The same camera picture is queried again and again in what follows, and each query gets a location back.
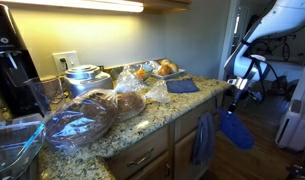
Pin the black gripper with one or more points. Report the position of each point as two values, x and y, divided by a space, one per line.
242 89

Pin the rounded blue terry cloth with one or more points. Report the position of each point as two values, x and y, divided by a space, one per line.
237 131

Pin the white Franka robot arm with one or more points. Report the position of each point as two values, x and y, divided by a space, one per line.
285 16

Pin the wide wooden drawer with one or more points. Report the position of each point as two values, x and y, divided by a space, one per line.
188 120

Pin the square blue cloth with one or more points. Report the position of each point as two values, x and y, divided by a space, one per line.
182 86

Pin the narrow wooden drawer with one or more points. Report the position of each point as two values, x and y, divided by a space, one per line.
155 145

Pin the grey-blue hanging towel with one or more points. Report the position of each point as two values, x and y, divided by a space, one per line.
203 140

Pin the dark backpack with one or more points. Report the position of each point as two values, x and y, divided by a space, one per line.
281 86

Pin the white air purifier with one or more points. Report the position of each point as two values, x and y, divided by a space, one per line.
292 130

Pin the white low table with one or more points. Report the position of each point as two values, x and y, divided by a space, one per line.
288 71

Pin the golden bread bun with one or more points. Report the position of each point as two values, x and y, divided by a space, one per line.
165 62
173 67
164 71

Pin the black bicycle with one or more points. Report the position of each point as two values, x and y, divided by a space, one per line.
285 44

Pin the crumpled clear plastic bag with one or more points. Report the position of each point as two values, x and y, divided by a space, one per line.
158 94

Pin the bagged bowl of oranges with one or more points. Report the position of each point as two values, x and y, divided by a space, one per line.
142 71

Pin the small bagged round bread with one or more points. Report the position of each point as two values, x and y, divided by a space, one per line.
130 103

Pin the large bagged bread loaf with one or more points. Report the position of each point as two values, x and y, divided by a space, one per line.
82 120

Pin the under-cabinet strip light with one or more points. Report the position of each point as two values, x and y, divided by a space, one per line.
92 5

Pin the black coffee maker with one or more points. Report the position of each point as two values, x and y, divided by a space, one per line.
12 66

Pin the clear glass baking dish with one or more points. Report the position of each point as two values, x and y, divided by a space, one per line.
12 150

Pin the white wall outlet plate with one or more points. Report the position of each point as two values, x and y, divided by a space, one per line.
70 60

